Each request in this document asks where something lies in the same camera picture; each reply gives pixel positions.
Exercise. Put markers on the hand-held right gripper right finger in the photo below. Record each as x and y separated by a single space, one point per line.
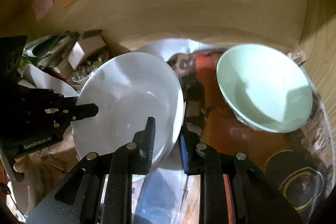
183 155

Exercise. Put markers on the white plate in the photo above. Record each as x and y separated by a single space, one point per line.
126 98

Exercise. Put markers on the pink wall paper sheet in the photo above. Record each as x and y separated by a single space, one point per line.
43 2

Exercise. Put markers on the stack of newspapers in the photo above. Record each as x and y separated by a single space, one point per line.
47 48

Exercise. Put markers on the small bowl of marbles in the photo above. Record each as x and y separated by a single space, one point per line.
81 74

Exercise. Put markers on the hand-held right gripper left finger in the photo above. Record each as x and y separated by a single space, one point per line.
150 145

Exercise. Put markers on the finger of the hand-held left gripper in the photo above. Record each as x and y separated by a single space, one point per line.
55 99
84 110

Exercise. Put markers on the mint green bowl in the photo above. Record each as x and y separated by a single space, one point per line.
262 98

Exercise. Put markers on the small cardboard box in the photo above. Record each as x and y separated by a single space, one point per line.
84 50

